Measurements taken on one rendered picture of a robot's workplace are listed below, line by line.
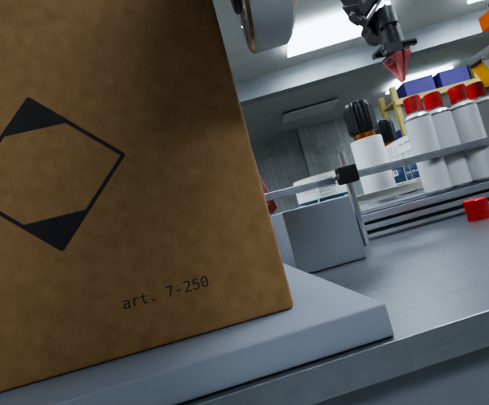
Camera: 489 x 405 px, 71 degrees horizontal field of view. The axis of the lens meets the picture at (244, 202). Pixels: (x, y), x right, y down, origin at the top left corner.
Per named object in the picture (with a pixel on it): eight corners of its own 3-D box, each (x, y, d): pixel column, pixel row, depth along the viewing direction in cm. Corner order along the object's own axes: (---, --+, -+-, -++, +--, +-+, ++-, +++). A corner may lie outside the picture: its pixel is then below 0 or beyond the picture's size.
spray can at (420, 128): (445, 190, 73) (417, 98, 74) (458, 187, 68) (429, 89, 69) (421, 196, 73) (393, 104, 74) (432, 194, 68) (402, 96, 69)
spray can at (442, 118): (454, 186, 75) (427, 98, 76) (478, 182, 71) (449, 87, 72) (440, 191, 73) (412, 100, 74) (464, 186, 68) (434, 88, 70)
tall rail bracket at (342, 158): (360, 242, 64) (336, 157, 65) (379, 243, 57) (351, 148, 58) (344, 247, 64) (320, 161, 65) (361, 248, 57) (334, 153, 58)
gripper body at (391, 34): (372, 62, 96) (365, 37, 97) (404, 55, 98) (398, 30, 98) (384, 51, 90) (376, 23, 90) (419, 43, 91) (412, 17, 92)
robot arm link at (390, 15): (375, 4, 92) (396, -3, 91) (367, 18, 99) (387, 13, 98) (382, 28, 91) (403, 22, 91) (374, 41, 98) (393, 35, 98)
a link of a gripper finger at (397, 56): (388, 88, 97) (380, 56, 97) (411, 83, 98) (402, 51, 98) (402, 78, 90) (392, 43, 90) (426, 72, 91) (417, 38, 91)
